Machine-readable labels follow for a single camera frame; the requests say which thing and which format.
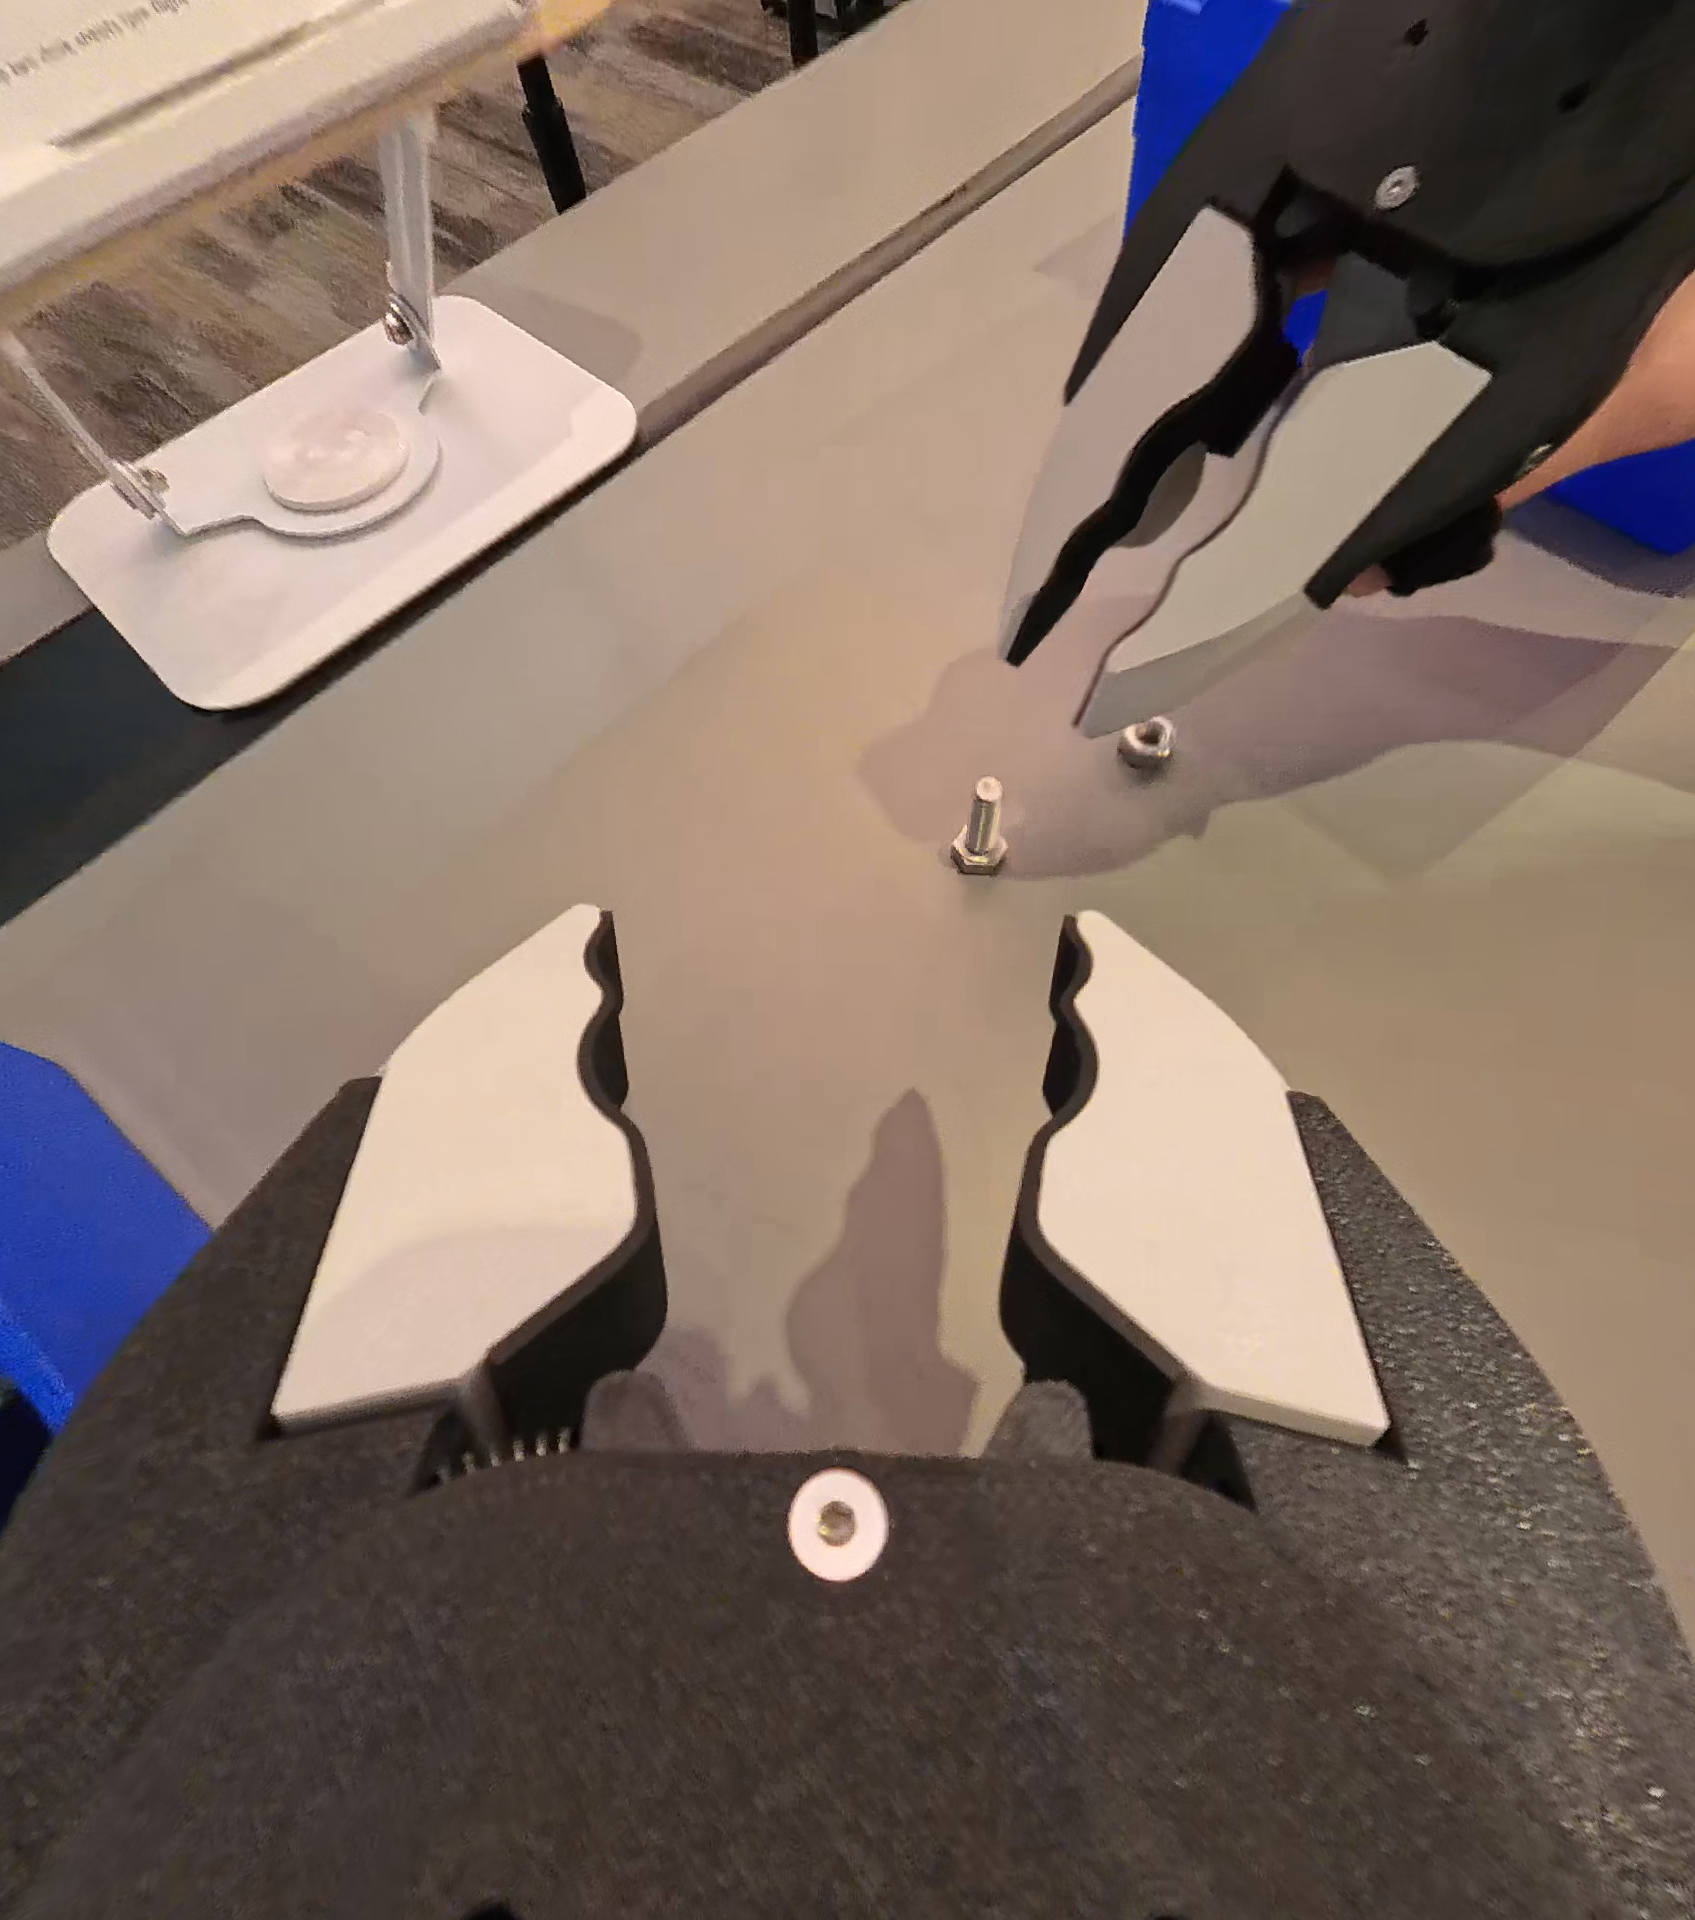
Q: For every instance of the silver hex bolt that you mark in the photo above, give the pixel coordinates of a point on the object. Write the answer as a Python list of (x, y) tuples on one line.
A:
[(986, 811)]

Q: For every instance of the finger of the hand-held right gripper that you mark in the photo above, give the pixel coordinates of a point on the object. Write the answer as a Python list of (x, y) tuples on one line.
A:
[(1328, 480), (1154, 374)]

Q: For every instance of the white document stand with wooden board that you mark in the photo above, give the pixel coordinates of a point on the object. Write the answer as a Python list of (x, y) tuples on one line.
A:
[(336, 601)]

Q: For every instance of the silver hex nut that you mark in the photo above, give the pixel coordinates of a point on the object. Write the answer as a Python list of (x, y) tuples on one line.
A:
[(1130, 747)]

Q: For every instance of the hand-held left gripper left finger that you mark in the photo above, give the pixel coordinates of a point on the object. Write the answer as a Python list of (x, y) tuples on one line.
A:
[(472, 1185)]

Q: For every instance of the blue plastic bin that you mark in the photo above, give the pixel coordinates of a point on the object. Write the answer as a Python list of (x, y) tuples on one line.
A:
[(1192, 75), (23, 1200)]

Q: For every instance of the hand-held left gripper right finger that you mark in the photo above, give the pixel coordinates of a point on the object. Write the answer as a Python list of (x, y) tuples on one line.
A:
[(1178, 1200)]

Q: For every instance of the printed instruction sheet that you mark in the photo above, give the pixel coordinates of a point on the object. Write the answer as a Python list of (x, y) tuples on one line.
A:
[(113, 91)]

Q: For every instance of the black metal post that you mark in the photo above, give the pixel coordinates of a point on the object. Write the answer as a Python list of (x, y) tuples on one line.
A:
[(552, 135)]

